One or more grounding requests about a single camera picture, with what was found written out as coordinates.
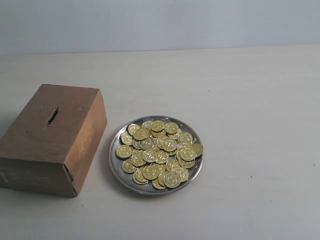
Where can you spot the gold coin at plate front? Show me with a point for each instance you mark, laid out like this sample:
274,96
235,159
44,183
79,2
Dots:
172,180

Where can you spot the gold coin at plate back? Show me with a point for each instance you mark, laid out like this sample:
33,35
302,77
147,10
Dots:
157,125

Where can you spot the brown cardboard slotted box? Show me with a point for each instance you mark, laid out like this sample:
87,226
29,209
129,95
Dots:
50,146

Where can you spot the round silver metal plate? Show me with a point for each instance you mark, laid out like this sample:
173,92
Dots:
126,179

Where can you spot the gold coin front left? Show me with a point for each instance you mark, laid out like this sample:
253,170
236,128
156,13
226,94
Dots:
128,167

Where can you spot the gold coin at plate right edge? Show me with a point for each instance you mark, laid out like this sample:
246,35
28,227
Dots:
198,148

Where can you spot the gold coin at plate left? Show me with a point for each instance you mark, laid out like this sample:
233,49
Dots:
124,151

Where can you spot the gold coin back left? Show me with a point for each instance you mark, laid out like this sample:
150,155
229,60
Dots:
132,128

